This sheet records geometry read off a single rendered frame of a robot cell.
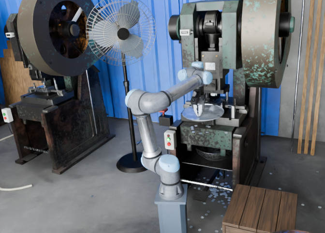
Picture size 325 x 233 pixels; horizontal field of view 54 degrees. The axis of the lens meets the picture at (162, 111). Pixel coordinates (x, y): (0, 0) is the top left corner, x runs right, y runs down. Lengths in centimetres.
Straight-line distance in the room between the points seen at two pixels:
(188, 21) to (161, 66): 165
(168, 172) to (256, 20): 97
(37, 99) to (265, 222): 237
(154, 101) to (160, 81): 226
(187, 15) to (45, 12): 119
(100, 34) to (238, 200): 167
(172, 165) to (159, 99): 40
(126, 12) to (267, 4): 124
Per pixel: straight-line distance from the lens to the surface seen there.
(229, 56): 223
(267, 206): 208
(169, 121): 239
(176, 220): 201
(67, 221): 269
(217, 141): 234
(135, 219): 255
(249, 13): 189
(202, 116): 217
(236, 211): 202
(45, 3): 287
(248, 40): 190
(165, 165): 184
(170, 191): 191
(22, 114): 348
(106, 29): 275
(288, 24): 220
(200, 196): 245
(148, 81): 399
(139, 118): 180
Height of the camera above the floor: 159
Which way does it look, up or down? 20 degrees down
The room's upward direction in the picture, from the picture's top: 5 degrees counter-clockwise
